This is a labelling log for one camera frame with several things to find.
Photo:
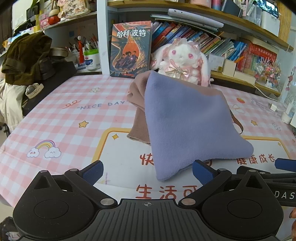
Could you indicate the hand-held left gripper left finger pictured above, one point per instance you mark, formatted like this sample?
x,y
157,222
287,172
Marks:
x,y
93,172

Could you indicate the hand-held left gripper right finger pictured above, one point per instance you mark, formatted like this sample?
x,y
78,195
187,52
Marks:
x,y
202,172

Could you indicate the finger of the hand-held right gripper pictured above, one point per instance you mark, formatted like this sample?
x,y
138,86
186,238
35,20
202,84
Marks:
x,y
275,172
285,165

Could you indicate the purple and mauve sweater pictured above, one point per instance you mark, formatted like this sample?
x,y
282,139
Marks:
x,y
185,120

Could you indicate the person's right hand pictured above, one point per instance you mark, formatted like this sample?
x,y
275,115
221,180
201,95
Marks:
x,y
293,213

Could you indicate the pink checkered tablecloth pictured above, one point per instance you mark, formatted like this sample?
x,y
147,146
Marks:
x,y
57,129

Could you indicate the white charger plug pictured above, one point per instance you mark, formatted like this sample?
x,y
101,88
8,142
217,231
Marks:
x,y
274,107

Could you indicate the colourful flower bouquet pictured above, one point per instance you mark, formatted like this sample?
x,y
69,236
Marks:
x,y
268,69

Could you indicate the beige wrist watch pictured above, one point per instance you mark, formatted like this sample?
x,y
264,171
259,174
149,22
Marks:
x,y
34,90

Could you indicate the black chair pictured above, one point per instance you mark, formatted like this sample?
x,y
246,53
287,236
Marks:
x,y
60,74

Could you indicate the white cloth garment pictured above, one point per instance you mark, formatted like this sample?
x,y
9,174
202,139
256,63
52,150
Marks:
x,y
11,104

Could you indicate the cream open box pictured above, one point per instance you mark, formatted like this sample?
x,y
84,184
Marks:
x,y
230,67

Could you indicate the white open box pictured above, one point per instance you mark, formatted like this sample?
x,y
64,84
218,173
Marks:
x,y
217,62

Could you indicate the white jar pen holder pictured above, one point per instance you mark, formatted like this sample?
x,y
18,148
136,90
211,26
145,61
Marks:
x,y
92,61

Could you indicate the red box of trinkets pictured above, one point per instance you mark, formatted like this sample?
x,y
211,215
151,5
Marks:
x,y
261,55

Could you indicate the white pink bunny plush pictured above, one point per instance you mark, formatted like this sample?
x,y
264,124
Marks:
x,y
182,58

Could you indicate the red tassel ornament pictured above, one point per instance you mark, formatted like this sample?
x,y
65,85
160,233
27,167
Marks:
x,y
81,49

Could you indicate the gold round tin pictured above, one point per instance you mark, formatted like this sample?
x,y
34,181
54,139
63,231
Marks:
x,y
59,52

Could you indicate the dark illustrated book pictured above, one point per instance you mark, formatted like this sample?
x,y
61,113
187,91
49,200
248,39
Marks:
x,y
130,51

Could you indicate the bunch of pens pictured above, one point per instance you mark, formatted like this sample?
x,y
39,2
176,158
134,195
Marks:
x,y
89,44

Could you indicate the row of colourful books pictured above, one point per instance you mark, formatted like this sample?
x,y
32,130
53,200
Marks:
x,y
208,39

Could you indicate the olive green jacket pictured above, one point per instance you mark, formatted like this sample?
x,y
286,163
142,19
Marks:
x,y
25,58

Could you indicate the white storage box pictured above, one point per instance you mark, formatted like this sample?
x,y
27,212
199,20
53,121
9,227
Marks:
x,y
270,23

